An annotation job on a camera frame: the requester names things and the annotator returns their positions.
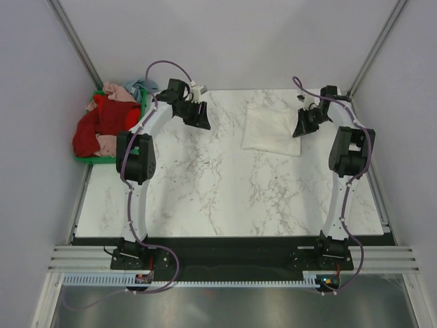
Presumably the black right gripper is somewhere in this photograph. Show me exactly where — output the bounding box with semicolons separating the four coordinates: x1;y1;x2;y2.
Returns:
294;108;330;138

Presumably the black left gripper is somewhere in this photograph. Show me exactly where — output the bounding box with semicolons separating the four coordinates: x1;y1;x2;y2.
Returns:
175;100;211;131

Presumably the white t shirt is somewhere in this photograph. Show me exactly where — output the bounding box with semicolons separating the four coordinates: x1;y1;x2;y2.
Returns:
241;107;301;156

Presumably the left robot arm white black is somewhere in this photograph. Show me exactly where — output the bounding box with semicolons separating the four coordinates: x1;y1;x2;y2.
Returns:
116;79;211;245

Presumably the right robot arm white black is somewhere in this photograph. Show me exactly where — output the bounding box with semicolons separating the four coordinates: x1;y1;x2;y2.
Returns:
293;85;376;269

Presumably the pink t shirt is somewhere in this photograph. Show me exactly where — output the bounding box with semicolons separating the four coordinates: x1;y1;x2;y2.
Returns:
102;81;136;103

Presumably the red t shirt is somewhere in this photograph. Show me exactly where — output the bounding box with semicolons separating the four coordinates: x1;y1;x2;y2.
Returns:
72;94;142;158

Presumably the green plastic basket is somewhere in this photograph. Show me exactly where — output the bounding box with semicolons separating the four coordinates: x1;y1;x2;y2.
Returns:
73;89;147;165

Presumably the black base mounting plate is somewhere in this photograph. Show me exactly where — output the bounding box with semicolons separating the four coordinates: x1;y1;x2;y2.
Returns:
110;236;354;281

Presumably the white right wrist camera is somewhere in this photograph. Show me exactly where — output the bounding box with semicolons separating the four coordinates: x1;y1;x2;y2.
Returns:
297;94;316;111

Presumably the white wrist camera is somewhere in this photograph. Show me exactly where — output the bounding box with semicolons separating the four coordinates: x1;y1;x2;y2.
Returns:
297;94;316;111
190;81;208;103

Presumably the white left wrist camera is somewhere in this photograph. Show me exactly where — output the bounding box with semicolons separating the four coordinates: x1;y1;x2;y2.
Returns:
190;81;208;103

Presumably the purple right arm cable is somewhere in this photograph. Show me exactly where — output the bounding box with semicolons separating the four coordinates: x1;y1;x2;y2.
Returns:
292;76;372;297

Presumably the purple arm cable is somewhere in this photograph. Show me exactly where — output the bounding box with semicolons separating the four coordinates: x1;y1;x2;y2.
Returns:
292;76;372;297
63;60;195;314

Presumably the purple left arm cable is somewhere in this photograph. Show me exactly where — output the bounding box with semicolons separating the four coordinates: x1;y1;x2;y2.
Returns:
63;60;195;314

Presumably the right aluminium table rail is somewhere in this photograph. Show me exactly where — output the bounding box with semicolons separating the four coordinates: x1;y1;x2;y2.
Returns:
348;95;399;245

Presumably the right aluminium frame post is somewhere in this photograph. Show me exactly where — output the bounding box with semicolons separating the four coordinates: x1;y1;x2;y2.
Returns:
347;0;410;98

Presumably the aluminium frame post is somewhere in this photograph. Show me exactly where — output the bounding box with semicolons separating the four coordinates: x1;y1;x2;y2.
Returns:
347;0;410;98
46;0;103;89

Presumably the white slotted cable duct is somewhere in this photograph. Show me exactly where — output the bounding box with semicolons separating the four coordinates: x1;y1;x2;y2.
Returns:
61;272;322;288

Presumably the aluminium front frame rail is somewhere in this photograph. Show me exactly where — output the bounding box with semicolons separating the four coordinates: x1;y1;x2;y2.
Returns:
48;246;419;274

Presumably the left aluminium frame post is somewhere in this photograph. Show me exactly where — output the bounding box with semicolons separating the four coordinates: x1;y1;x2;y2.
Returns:
46;0;103;89

